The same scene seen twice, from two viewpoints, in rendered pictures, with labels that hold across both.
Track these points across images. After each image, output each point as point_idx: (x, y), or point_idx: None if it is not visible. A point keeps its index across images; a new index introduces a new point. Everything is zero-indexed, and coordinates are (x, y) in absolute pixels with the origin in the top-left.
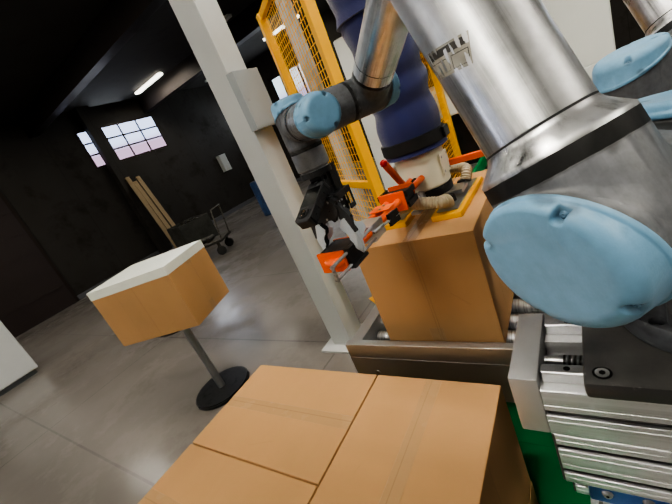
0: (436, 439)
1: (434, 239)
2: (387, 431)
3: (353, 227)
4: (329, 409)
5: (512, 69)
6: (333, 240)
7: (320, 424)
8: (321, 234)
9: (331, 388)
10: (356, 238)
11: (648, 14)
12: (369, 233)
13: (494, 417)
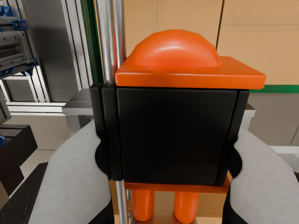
0: (135, 23)
1: (117, 211)
2: (180, 22)
3: (27, 180)
4: (251, 34)
5: None
6: (228, 186)
7: (256, 14)
8: (261, 186)
9: (258, 61)
10: (66, 141)
11: None
12: (131, 206)
13: (100, 53)
